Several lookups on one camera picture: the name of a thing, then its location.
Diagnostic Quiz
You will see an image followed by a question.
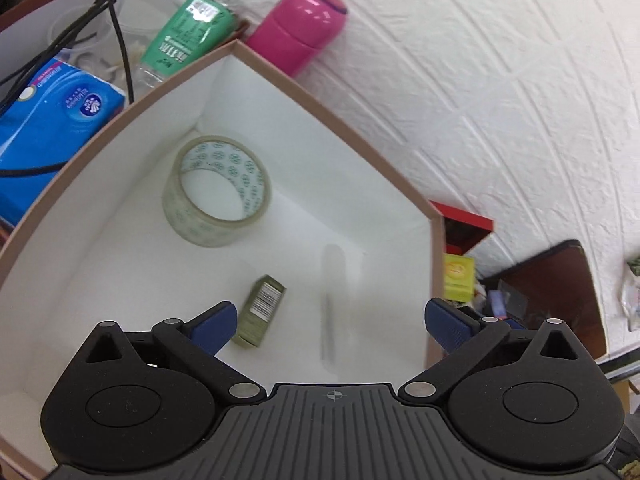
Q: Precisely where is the clear packing tape roll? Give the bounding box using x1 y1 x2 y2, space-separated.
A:
161 135 272 249

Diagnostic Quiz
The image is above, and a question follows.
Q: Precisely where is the red box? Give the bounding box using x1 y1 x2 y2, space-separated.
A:
429 200 496 257

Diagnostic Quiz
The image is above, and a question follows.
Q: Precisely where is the black cable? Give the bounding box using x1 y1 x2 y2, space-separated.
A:
0 0 118 111
114 0 136 107

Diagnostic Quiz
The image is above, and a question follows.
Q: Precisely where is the clear plastic bag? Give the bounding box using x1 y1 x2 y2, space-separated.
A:
619 255 640 335

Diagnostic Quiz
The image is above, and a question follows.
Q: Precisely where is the purple packet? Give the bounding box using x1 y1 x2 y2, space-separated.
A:
487 290 516 318

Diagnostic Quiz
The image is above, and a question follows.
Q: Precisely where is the pink plastic bottle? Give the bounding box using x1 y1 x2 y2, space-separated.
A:
244 0 349 79

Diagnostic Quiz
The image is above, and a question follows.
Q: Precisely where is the white box container brown rim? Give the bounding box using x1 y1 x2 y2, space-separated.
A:
0 40 444 480

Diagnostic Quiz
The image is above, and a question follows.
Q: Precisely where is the blue tissue pack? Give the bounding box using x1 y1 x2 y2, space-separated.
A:
0 57 127 229

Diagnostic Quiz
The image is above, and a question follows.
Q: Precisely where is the dark brown tray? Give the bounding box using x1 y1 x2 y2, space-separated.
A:
479 239 609 361

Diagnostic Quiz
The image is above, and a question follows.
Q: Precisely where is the clear plastic cup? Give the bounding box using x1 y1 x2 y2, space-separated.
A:
46 5 118 68

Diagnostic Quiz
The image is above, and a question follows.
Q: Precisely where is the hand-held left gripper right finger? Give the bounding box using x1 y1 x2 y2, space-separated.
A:
397 297 596 406

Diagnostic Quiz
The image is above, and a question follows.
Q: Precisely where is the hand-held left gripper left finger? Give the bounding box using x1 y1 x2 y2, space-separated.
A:
75 301 266 406

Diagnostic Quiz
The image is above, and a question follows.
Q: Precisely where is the green squeeze tube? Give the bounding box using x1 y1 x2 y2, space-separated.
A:
135 0 239 102

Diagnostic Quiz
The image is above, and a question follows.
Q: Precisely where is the yellow green carton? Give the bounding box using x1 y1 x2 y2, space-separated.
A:
443 254 476 304

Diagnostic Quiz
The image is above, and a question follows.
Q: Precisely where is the small olive green carton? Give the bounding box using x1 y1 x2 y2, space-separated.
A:
230 274 288 349

